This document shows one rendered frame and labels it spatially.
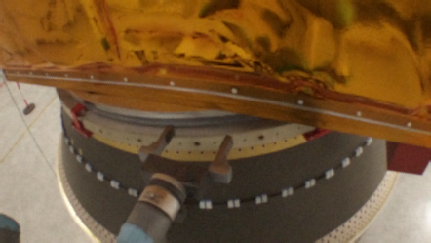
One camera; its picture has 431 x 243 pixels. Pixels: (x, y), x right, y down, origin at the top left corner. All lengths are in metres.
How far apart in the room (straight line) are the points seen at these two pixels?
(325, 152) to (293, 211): 0.21
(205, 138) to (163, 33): 0.28
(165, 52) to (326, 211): 0.74
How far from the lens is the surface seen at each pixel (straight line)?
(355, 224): 1.23
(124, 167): 0.99
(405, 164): 0.89
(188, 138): 0.78
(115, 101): 0.91
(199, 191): 0.58
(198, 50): 0.66
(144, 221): 0.53
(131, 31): 0.72
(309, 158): 0.93
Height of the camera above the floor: 2.24
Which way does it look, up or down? 41 degrees down
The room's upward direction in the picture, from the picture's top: 8 degrees counter-clockwise
